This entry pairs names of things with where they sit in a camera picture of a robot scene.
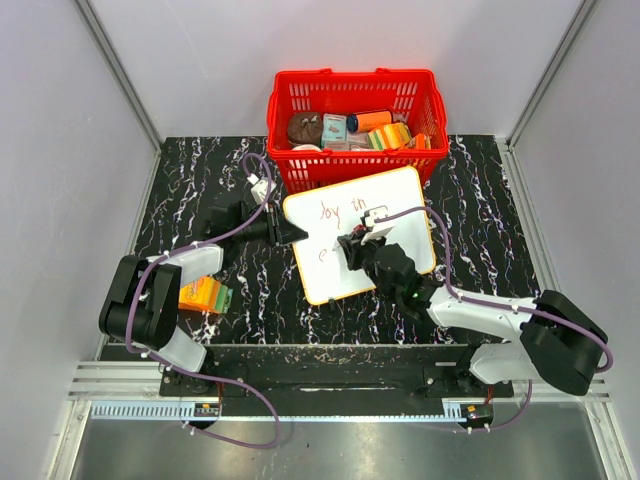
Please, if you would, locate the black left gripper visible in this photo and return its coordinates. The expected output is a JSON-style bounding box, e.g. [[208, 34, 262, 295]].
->
[[234, 202, 308, 249]]

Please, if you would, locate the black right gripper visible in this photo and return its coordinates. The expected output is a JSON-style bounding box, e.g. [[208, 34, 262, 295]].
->
[[341, 228, 396, 301]]

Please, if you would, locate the red whiteboard marker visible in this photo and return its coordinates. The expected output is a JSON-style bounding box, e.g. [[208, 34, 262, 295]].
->
[[333, 224, 368, 251]]

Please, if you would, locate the yellow framed whiteboard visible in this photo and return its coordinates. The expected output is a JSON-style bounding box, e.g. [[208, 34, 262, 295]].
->
[[282, 167, 436, 306]]

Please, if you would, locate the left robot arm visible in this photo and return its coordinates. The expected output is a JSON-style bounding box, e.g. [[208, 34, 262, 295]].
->
[[98, 201, 309, 396]]

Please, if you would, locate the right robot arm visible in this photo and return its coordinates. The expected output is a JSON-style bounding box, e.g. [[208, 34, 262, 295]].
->
[[337, 233, 610, 396]]

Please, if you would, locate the orange green snack box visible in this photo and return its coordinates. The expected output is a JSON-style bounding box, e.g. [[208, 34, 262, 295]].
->
[[178, 277, 233, 314]]

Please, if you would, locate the red plastic basket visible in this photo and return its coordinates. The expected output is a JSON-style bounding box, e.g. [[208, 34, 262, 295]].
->
[[266, 68, 449, 193]]

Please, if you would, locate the teal small box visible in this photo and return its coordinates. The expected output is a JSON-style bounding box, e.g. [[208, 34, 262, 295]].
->
[[321, 113, 347, 146]]

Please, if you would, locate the yellow orange snack box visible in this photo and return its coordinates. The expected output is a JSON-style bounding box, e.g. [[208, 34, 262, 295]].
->
[[367, 122, 412, 151]]

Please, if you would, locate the blue capped yellow bottle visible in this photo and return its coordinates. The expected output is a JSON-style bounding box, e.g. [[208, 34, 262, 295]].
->
[[347, 110, 393, 133]]

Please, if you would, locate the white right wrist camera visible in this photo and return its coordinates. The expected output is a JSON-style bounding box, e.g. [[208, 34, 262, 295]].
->
[[360, 205, 395, 245]]

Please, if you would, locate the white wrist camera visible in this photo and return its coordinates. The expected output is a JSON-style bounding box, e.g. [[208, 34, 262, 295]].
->
[[360, 205, 395, 245], [247, 174, 273, 204]]

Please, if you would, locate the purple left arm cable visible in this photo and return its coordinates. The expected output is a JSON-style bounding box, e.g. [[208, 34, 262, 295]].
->
[[127, 152, 284, 448]]

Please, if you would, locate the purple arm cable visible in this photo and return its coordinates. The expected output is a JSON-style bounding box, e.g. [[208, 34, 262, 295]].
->
[[127, 152, 284, 448], [382, 206, 615, 434]]

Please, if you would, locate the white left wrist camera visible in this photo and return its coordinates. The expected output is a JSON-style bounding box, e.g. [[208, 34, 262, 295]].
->
[[247, 174, 273, 204]]

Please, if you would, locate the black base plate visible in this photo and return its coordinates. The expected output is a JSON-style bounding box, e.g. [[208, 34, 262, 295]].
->
[[158, 344, 515, 399]]

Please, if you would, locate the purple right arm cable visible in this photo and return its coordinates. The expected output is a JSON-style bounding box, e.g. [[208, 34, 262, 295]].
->
[[382, 206, 615, 434]]

